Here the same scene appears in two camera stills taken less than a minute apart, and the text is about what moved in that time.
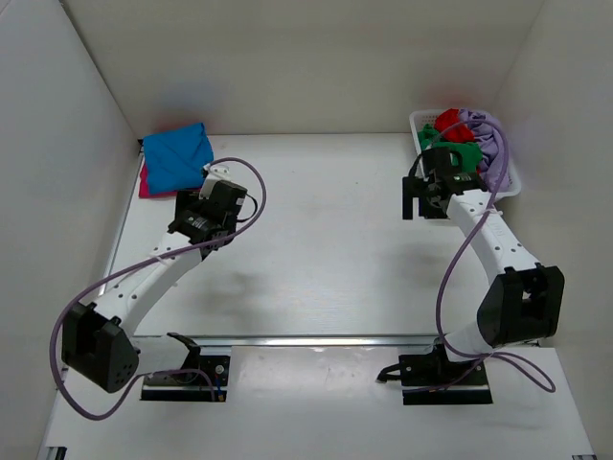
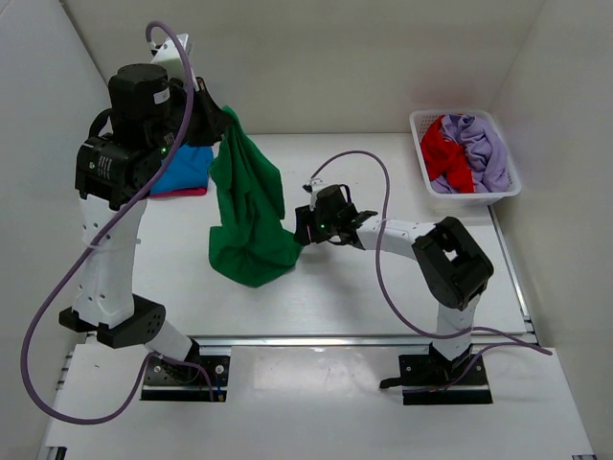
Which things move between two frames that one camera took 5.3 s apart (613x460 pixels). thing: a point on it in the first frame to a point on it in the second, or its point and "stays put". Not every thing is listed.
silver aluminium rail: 314,341 stays put
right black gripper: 414,187 to 306,234
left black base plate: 204,379 stays put
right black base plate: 434,379 stays put
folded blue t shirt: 175,159 stays put
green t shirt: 470,151 to 252,245
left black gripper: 189,196 to 217,122
